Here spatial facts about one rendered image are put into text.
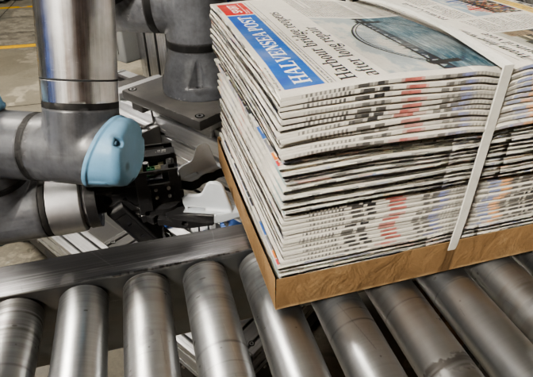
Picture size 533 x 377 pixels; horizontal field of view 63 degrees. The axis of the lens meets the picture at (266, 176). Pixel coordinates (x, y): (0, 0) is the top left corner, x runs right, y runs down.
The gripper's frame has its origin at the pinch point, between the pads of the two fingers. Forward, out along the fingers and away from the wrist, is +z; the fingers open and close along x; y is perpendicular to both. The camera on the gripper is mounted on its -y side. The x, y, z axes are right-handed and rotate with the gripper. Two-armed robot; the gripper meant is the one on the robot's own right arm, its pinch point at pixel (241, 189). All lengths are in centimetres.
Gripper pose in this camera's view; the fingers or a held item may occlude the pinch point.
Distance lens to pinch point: 61.9
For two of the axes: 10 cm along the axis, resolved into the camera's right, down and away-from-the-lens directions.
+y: 0.0, -8.4, -5.5
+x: -2.8, -5.3, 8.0
